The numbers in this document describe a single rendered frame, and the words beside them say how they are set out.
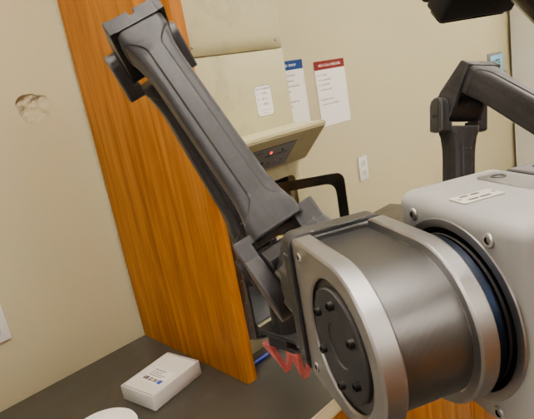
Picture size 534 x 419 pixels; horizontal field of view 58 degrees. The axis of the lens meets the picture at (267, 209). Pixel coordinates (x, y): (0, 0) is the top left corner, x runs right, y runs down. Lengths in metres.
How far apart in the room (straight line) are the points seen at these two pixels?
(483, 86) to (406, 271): 0.70
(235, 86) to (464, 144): 0.56
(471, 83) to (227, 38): 0.58
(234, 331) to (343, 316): 0.88
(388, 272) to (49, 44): 1.29
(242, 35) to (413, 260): 1.02
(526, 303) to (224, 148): 0.35
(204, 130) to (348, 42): 1.84
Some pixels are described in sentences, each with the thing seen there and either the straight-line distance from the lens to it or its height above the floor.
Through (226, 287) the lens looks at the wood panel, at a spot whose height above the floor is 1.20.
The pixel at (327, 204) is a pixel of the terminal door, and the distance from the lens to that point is 1.21.
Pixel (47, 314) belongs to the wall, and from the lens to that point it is 1.51.
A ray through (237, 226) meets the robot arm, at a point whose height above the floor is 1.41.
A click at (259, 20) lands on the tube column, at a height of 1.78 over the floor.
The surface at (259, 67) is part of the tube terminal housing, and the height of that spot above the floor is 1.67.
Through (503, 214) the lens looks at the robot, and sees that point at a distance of 0.33.
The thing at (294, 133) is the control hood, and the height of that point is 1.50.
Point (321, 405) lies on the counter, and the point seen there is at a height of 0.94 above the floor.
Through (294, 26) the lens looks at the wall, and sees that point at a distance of 2.09.
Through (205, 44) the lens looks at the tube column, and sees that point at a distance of 1.21.
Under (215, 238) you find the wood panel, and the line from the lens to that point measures 1.10.
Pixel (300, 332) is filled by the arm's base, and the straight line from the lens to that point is 0.42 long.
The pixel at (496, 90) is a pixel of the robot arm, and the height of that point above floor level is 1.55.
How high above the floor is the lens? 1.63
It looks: 14 degrees down
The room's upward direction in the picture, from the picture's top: 10 degrees counter-clockwise
